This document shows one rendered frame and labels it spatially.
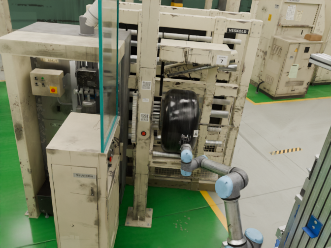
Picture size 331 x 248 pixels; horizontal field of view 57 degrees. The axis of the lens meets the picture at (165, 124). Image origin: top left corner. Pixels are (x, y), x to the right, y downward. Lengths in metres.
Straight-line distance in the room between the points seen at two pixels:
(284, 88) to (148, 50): 4.91
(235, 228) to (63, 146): 1.20
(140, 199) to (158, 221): 0.37
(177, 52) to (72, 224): 1.60
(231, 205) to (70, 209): 1.17
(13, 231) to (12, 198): 0.49
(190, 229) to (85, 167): 1.56
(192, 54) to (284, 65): 4.23
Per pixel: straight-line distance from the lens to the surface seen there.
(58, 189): 2.28
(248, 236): 2.04
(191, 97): 2.50
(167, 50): 2.63
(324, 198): 1.75
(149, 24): 2.33
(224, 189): 1.79
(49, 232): 3.30
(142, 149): 2.74
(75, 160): 2.09
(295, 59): 6.83
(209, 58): 2.67
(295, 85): 7.14
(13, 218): 3.54
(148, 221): 3.30
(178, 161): 2.68
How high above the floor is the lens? 2.38
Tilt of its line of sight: 28 degrees down
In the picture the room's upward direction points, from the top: 5 degrees clockwise
